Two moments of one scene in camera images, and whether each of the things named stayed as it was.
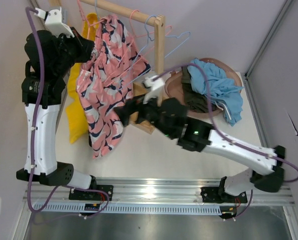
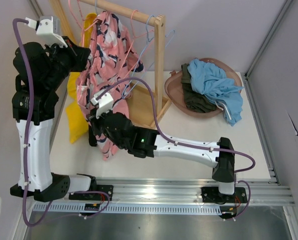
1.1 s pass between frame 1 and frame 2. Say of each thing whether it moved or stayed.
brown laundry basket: stayed
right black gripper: moved
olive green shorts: stayed
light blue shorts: stayed
